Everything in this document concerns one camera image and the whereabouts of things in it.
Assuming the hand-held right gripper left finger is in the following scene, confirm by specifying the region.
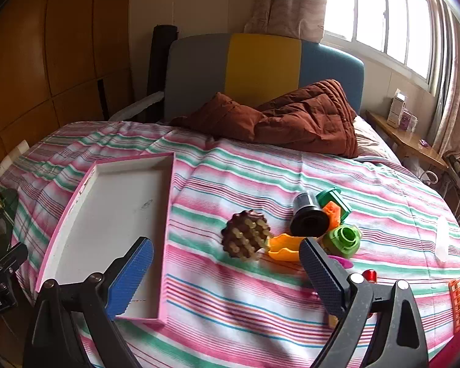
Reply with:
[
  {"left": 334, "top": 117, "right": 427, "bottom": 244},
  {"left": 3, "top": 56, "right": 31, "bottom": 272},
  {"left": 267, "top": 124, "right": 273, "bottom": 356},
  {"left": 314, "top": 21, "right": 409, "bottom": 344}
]
[{"left": 22, "top": 236, "right": 155, "bottom": 368}]

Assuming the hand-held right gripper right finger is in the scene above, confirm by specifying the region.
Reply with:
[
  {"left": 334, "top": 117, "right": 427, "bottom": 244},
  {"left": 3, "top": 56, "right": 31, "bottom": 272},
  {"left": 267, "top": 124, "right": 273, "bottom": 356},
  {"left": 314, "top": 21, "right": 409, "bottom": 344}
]
[{"left": 299, "top": 237, "right": 430, "bottom": 368}]

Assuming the magenta plastic toy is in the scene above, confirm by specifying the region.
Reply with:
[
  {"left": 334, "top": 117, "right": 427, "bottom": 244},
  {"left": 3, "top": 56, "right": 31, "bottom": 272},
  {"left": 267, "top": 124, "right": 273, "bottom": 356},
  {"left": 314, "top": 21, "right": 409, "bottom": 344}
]
[{"left": 328, "top": 255, "right": 353, "bottom": 270}]

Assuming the light green round toy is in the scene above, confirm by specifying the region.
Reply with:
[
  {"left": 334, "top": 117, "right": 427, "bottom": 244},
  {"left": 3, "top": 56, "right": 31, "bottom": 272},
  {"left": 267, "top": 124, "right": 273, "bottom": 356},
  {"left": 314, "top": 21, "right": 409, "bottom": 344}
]
[{"left": 322, "top": 224, "right": 363, "bottom": 259}]

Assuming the orange yellow plastic dish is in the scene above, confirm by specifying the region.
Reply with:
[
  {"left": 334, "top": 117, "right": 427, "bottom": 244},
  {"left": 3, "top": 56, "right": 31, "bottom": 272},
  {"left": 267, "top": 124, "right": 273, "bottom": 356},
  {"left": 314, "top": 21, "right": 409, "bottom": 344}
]
[{"left": 267, "top": 233, "right": 305, "bottom": 263}]

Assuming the black and silver spool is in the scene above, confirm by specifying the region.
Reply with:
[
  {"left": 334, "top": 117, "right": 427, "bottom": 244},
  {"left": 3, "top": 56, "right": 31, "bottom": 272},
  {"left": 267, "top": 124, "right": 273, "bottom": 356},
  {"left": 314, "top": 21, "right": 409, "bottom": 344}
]
[{"left": 290, "top": 191, "right": 329, "bottom": 237}]

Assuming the orange building block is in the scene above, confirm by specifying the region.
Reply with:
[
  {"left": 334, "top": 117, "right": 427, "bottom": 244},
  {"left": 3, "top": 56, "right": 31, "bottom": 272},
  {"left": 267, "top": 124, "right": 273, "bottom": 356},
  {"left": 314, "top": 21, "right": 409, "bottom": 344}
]
[{"left": 322, "top": 201, "right": 343, "bottom": 232}]

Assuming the teal green plastic spool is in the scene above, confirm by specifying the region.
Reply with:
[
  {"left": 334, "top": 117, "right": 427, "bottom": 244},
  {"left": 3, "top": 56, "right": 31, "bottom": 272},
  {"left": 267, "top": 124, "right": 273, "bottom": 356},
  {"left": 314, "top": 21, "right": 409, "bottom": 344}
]
[{"left": 316, "top": 187, "right": 353, "bottom": 224}]

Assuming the pink shallow tray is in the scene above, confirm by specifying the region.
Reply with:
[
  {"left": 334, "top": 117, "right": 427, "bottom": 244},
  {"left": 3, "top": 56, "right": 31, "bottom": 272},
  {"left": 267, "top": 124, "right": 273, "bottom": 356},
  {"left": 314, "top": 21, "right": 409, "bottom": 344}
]
[{"left": 35, "top": 152, "right": 176, "bottom": 328}]

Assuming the brown spiky massage ball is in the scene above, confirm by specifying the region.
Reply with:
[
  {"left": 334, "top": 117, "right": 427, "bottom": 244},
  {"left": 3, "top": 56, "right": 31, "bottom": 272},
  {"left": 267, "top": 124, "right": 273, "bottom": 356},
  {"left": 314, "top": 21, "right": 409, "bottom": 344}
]
[{"left": 221, "top": 209, "right": 273, "bottom": 262}]

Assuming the translucent white tube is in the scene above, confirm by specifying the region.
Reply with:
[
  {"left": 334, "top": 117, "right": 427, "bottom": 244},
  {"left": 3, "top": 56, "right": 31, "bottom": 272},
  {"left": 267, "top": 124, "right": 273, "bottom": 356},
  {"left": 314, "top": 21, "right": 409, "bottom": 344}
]
[{"left": 436, "top": 215, "right": 451, "bottom": 263}]

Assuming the striped bed sheet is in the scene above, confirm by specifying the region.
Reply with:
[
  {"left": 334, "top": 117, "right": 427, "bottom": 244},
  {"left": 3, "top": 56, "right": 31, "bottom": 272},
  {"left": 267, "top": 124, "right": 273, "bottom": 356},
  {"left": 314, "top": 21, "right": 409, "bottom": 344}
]
[{"left": 0, "top": 121, "right": 460, "bottom": 368}]

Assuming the beige pillow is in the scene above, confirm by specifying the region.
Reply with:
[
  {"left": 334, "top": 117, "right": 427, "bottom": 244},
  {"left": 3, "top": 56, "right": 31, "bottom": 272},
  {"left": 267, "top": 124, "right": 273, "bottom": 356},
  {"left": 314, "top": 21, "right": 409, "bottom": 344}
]
[{"left": 353, "top": 115, "right": 401, "bottom": 163}]

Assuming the brown quilt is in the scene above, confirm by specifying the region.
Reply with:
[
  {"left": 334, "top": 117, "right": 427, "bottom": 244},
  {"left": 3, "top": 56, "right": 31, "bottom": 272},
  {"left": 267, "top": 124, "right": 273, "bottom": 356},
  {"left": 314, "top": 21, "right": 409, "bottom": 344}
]
[{"left": 170, "top": 79, "right": 359, "bottom": 159}]

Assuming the person's red clothing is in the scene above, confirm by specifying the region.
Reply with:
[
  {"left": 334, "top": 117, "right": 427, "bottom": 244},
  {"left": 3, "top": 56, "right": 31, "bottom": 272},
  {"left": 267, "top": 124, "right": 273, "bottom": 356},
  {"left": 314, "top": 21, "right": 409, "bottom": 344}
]
[{"left": 425, "top": 312, "right": 460, "bottom": 368}]

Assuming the wooden bedside table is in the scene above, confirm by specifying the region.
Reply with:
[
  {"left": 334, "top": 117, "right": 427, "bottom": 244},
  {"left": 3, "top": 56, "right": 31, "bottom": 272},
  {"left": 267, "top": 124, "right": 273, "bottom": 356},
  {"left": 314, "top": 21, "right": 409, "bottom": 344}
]
[{"left": 366, "top": 110, "right": 449, "bottom": 171}]

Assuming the purple box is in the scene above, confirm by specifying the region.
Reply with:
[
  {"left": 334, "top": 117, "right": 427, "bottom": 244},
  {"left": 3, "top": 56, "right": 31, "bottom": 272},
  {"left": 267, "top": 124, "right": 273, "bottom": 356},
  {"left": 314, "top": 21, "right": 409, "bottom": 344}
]
[{"left": 401, "top": 109, "right": 418, "bottom": 131}]

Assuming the white carton box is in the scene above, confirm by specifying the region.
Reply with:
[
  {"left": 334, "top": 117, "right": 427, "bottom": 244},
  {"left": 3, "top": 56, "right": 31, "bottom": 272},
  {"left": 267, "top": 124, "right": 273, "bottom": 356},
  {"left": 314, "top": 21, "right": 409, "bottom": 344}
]
[{"left": 387, "top": 89, "right": 407, "bottom": 127}]

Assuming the grey yellow blue headboard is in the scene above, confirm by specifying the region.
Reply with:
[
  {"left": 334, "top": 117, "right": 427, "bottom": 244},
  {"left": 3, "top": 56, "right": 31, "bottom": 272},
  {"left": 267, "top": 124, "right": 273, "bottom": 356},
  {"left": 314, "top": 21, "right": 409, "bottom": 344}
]
[{"left": 164, "top": 33, "right": 365, "bottom": 123}]

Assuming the beige side curtain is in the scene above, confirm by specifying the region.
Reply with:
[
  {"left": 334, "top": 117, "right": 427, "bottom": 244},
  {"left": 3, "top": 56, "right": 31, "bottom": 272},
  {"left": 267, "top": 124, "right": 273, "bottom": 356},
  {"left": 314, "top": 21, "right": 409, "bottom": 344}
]
[{"left": 431, "top": 0, "right": 460, "bottom": 158}]

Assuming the wooden wardrobe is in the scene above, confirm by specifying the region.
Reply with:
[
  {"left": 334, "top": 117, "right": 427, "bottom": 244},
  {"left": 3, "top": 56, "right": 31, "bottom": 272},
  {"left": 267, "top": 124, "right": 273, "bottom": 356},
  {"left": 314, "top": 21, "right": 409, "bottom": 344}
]
[{"left": 0, "top": 0, "right": 135, "bottom": 169}]

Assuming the barred window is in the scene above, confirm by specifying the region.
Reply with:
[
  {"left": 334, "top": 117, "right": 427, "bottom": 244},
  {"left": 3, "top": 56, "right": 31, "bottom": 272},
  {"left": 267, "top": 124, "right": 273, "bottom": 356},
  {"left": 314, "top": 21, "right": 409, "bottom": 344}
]
[{"left": 322, "top": 0, "right": 445, "bottom": 94}]

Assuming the white bed rail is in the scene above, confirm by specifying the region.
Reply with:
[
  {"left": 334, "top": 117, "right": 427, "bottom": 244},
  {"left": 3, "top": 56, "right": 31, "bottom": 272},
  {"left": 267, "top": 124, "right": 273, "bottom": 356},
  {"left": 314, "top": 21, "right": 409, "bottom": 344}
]
[{"left": 109, "top": 91, "right": 165, "bottom": 121}]

